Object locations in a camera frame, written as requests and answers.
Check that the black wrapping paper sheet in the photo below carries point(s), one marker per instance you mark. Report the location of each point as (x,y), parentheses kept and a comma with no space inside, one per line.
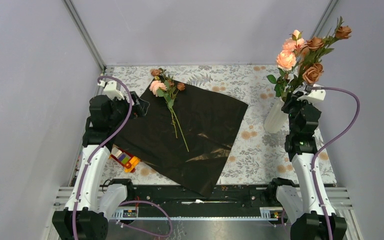
(194,154)

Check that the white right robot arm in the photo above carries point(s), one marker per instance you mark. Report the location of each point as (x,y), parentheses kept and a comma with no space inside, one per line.
(309,211)

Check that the aluminium frame rail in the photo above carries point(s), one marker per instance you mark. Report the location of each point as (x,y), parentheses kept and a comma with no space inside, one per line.
(81,27)

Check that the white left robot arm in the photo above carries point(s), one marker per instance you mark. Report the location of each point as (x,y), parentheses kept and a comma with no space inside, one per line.
(85,216)

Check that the brown rose spray stem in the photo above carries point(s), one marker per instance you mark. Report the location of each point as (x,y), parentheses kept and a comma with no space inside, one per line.
(309,68)

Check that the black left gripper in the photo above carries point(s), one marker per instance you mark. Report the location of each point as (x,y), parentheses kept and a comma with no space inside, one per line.
(139,108)

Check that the peach rose spray stem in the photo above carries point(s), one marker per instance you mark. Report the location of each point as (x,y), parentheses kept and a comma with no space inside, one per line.
(167,96)

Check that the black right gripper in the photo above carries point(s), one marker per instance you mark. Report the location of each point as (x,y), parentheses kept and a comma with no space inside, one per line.
(289,102)

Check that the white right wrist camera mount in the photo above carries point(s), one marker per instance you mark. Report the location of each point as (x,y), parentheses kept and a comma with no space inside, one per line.
(314,94)

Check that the large peach rose stem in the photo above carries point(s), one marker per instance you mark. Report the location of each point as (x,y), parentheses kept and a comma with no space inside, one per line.
(287,62)

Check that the orange toy block cart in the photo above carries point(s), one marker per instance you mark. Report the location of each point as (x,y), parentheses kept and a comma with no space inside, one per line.
(126,160)

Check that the white ribbed ceramic vase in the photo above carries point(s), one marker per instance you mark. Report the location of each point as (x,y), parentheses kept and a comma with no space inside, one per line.
(276,118)

